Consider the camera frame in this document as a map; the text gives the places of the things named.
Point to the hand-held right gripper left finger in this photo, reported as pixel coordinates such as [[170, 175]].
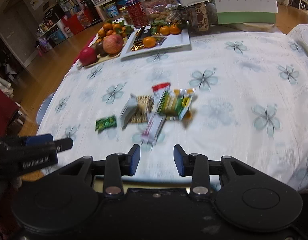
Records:
[[135, 160]]

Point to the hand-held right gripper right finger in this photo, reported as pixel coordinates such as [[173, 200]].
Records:
[[178, 160]]

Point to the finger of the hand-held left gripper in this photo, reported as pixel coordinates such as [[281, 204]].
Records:
[[39, 140]]

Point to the white strip snack packet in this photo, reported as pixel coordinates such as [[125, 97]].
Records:
[[154, 128]]

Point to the yellow orange-edged snack packet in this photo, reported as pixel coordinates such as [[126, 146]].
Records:
[[188, 117]]

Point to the silver snack packet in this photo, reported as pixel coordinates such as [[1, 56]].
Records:
[[128, 110]]

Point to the red cloth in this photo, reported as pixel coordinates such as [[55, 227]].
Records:
[[4, 110]]

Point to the green candy packet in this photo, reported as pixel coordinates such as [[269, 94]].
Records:
[[105, 123]]

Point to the brown patterned snack packet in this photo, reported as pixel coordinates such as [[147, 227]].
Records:
[[144, 105]]

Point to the golden green-print candy packet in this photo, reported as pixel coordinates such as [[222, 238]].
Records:
[[172, 104]]

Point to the red-topped white snack packet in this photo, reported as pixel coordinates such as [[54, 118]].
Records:
[[161, 91]]

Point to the dark red apple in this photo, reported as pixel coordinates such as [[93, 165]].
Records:
[[88, 56]]

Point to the wooden fruit tray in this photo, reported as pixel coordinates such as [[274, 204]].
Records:
[[105, 58]]

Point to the brown kiwi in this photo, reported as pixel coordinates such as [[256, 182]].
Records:
[[101, 48]]

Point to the gold foil candies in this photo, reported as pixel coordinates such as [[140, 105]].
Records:
[[137, 47]]

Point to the white rectangular plate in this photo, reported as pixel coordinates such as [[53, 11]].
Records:
[[168, 46]]

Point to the round orange tangerine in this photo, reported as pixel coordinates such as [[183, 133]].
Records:
[[165, 30], [149, 42], [175, 29]]

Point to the red storage boxes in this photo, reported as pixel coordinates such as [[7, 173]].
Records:
[[74, 24]]

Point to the dark chocolate packets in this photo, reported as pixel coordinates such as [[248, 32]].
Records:
[[143, 33]]

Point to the pile of leafy tangerines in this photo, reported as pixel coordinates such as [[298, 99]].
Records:
[[110, 29]]

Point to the brown printed jar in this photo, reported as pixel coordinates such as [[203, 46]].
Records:
[[201, 17]]

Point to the small yellow-lid jar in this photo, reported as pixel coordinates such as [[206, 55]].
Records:
[[124, 15]]

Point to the red tin can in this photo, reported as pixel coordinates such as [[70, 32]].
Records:
[[136, 12]]

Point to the blue patterned bucket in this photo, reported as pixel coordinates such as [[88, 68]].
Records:
[[110, 9]]

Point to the clear glass snack jar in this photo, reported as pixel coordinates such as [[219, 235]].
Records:
[[154, 5]]

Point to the green box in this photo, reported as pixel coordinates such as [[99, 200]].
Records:
[[243, 0]]

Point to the white lace cover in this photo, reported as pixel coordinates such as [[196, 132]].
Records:
[[303, 40]]

